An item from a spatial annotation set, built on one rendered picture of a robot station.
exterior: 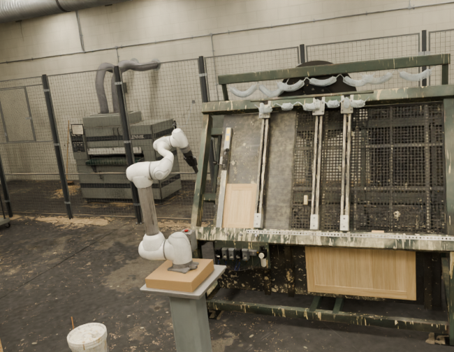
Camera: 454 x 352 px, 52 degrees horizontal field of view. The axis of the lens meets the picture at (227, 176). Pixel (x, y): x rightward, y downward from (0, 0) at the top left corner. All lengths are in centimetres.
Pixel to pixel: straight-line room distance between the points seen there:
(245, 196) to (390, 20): 517
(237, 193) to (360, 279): 129
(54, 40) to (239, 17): 443
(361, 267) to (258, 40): 577
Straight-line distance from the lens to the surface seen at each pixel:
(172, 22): 979
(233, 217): 418
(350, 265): 420
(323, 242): 390
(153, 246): 356
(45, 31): 1168
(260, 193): 409
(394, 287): 425
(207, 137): 450
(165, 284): 352
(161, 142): 388
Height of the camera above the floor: 228
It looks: 13 degrees down
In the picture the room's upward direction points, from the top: 6 degrees counter-clockwise
